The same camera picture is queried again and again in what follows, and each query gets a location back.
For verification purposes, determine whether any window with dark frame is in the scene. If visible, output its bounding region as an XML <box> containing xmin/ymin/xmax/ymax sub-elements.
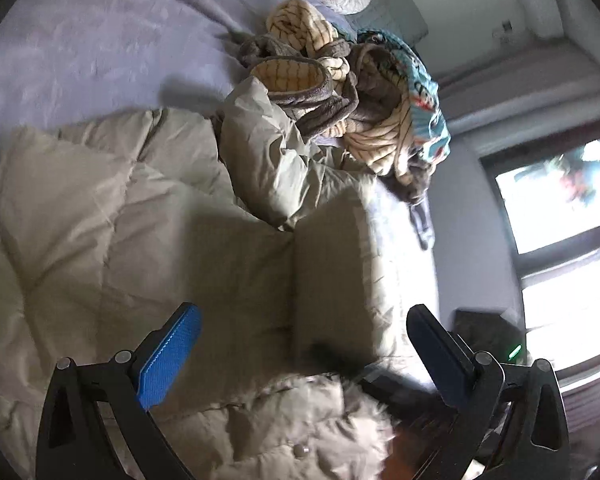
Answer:
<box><xmin>479</xmin><ymin>119</ymin><xmax>600</xmax><ymax>386</ymax></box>

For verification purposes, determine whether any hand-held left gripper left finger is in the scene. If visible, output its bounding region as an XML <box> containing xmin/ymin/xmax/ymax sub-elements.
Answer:
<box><xmin>35</xmin><ymin>302</ymin><xmax>202</xmax><ymax>480</ymax></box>

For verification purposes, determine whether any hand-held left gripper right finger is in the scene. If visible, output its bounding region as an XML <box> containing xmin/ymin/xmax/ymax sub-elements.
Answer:
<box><xmin>406</xmin><ymin>304</ymin><xmax>572</xmax><ymax>480</ymax></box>

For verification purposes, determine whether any beige puffer jacket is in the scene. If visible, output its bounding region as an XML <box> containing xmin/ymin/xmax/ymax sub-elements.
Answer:
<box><xmin>0</xmin><ymin>77</ymin><xmax>431</xmax><ymax>480</ymax></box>

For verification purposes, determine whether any teal printed cloth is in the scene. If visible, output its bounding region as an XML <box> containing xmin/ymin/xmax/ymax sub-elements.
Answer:
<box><xmin>352</xmin><ymin>29</ymin><xmax>453</xmax><ymax>163</ymax></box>

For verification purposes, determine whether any grey and cream striped fleece blanket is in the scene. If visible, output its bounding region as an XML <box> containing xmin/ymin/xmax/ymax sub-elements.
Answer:
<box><xmin>232</xmin><ymin>0</ymin><xmax>436</xmax><ymax>251</ymax></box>

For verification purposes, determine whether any bed with lavender sheet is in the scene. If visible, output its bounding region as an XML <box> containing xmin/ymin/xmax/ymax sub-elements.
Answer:
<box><xmin>0</xmin><ymin>0</ymin><xmax>441</xmax><ymax>480</ymax></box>

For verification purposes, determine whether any grey padded headboard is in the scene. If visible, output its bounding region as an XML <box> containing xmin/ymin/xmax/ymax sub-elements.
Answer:
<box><xmin>350</xmin><ymin>0</ymin><xmax>429</xmax><ymax>45</ymax></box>

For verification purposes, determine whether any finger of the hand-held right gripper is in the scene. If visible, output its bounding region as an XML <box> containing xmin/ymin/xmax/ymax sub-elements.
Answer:
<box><xmin>357</xmin><ymin>364</ymin><xmax>456</xmax><ymax>413</ymax></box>

